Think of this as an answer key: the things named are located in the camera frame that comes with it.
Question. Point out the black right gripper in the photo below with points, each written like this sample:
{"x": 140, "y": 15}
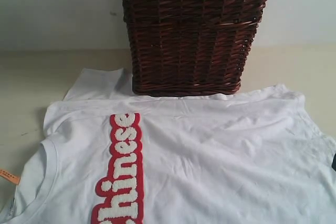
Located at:
{"x": 333, "y": 165}

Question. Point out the white t-shirt with red print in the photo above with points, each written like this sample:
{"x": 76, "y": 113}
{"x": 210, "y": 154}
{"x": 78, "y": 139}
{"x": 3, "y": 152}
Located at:
{"x": 111, "y": 156}

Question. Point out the dark brown wicker basket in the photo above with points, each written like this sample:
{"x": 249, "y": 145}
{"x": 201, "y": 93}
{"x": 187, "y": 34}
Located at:
{"x": 190, "y": 47}

